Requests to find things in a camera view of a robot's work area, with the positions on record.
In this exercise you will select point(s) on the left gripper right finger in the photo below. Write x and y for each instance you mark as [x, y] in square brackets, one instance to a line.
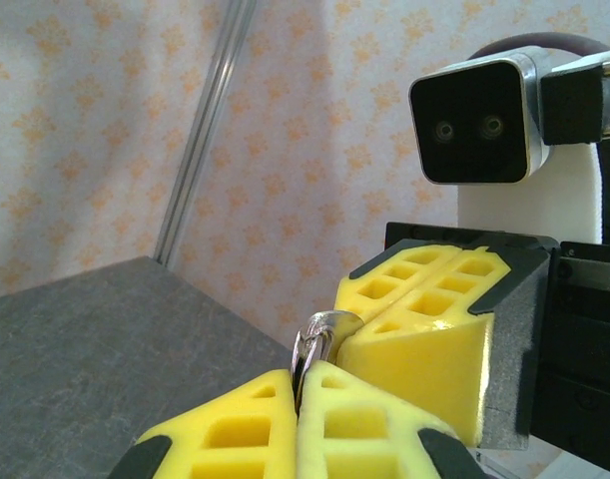
[364, 414]

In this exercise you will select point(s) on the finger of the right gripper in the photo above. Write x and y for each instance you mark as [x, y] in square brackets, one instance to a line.
[434, 369]
[379, 287]

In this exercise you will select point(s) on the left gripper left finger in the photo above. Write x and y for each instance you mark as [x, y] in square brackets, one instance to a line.
[234, 414]

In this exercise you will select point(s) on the right aluminium frame post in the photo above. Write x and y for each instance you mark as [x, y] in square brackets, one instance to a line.
[204, 130]

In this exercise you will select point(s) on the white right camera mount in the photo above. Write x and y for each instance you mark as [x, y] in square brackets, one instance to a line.
[534, 209]

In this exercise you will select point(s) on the silver keyring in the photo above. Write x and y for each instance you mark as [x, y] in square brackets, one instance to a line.
[304, 349]

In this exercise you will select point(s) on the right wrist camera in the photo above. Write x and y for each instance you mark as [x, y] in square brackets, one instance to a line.
[469, 125]

